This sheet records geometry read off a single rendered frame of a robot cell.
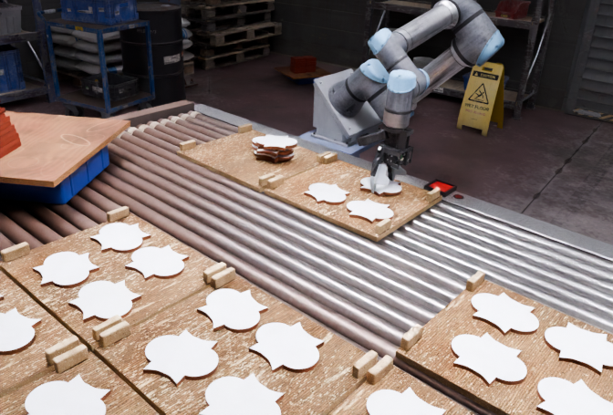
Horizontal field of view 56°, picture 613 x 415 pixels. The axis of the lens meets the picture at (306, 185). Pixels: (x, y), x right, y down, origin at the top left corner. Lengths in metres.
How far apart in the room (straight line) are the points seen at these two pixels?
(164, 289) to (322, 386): 0.43
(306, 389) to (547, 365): 0.46
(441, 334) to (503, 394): 0.17
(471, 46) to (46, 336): 1.49
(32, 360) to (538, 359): 0.94
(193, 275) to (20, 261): 0.41
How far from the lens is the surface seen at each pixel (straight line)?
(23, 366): 1.19
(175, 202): 1.72
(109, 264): 1.42
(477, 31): 2.00
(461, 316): 1.28
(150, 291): 1.31
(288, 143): 1.90
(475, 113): 5.33
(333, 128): 2.29
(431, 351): 1.17
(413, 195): 1.76
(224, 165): 1.90
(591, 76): 6.26
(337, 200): 1.66
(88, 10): 5.03
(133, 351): 1.16
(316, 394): 1.06
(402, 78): 1.61
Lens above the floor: 1.68
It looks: 25 degrees down
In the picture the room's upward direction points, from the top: 2 degrees clockwise
